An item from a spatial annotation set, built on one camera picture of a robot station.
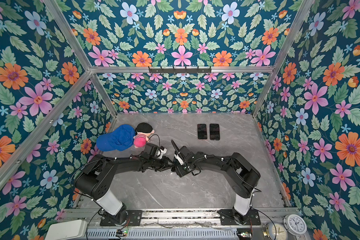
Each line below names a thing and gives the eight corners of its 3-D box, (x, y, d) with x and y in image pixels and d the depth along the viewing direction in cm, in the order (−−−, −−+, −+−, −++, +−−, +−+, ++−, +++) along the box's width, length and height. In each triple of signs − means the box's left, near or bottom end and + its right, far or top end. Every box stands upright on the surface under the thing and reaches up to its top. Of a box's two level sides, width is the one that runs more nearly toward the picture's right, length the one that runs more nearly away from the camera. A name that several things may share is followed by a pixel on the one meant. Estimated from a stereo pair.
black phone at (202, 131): (197, 139, 107) (197, 137, 106) (197, 125, 116) (197, 123, 114) (207, 139, 107) (207, 137, 106) (206, 125, 116) (206, 123, 114)
